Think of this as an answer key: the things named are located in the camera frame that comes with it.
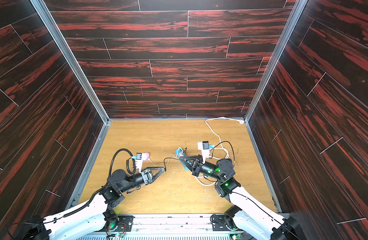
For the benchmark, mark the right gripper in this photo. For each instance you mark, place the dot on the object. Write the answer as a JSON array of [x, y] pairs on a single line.
[[195, 167]]

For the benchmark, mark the teal power strip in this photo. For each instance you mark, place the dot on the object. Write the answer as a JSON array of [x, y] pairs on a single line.
[[180, 152]]

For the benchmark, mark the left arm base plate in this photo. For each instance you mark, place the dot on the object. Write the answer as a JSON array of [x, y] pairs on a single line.
[[121, 224]]

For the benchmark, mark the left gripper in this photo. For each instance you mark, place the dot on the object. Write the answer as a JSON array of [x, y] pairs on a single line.
[[147, 177]]

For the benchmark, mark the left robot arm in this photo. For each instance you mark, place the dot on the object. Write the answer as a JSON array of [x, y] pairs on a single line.
[[90, 216]]

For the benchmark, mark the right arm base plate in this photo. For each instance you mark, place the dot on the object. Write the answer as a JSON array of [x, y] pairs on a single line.
[[222, 223]]

